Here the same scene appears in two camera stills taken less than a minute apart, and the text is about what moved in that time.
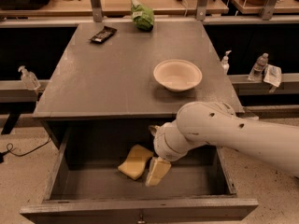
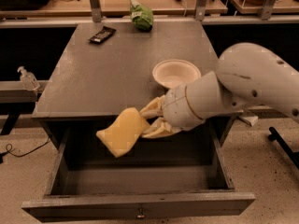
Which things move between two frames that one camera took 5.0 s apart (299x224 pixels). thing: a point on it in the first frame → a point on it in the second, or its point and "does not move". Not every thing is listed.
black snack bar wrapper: x=103 y=35 does not move
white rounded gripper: x=161 y=141 → x=175 y=106
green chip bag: x=142 y=15 does not move
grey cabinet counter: x=116 y=79 does not move
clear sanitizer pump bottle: x=29 y=78 does not move
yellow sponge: x=134 y=164 → x=120 y=137
